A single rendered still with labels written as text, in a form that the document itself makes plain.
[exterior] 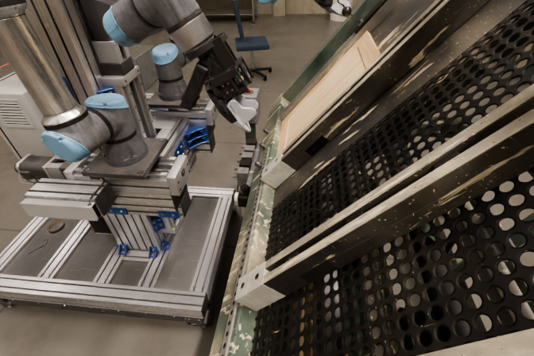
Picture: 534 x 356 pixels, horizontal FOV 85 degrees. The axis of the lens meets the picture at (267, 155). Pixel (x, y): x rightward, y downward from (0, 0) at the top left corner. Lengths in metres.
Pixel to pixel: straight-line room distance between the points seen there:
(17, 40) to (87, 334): 1.54
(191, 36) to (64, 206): 0.82
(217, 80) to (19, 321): 1.95
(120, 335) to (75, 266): 0.46
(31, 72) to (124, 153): 0.35
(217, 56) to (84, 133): 0.51
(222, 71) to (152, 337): 1.56
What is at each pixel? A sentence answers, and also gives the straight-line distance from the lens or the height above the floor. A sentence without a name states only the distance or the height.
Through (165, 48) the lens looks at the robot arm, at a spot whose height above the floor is 1.26.
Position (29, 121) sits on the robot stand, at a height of 1.11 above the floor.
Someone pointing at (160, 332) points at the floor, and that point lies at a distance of 1.89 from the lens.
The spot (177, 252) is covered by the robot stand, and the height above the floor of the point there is 0.21.
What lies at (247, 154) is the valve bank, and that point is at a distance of 1.50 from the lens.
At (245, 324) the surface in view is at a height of 0.89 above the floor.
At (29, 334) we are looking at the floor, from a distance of 2.22.
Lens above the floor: 1.67
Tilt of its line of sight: 38 degrees down
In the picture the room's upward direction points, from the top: 2 degrees counter-clockwise
